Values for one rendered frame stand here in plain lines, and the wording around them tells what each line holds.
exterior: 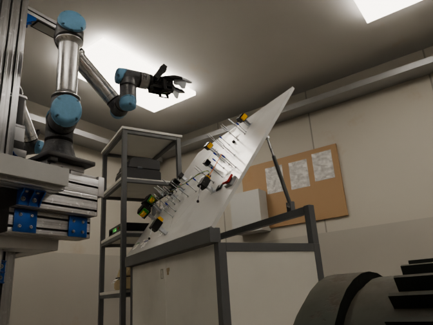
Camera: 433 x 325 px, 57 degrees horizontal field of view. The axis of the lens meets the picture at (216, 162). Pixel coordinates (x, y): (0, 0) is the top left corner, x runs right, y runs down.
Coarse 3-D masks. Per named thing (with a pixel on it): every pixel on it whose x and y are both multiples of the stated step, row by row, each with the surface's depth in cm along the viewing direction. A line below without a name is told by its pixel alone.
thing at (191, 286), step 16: (176, 256) 208; (192, 256) 193; (208, 256) 179; (176, 272) 206; (192, 272) 191; (208, 272) 178; (176, 288) 204; (192, 288) 189; (208, 288) 176; (176, 304) 202; (192, 304) 187; (208, 304) 174; (176, 320) 200; (192, 320) 186; (208, 320) 173
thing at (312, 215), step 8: (288, 208) 222; (304, 208) 209; (312, 208) 207; (280, 216) 225; (288, 216) 219; (296, 216) 215; (312, 216) 206; (248, 224) 252; (256, 224) 244; (264, 224) 237; (272, 224) 236; (312, 224) 204; (224, 232) 275; (232, 232) 267; (240, 232) 258; (312, 232) 202; (312, 240) 202
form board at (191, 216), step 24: (288, 96) 225; (264, 120) 227; (216, 144) 287; (240, 144) 232; (192, 168) 298; (216, 168) 238; (240, 168) 198; (192, 192) 245; (216, 192) 203; (168, 216) 252; (192, 216) 208; (216, 216) 177; (168, 240) 213
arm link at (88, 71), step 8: (80, 48) 185; (80, 56) 185; (80, 64) 185; (88, 64) 186; (80, 72) 187; (88, 72) 185; (96, 72) 186; (88, 80) 186; (96, 80) 186; (104, 80) 188; (96, 88) 187; (104, 88) 186; (112, 88) 188; (104, 96) 187; (112, 96) 187; (112, 104) 187; (112, 112) 190; (120, 112) 187
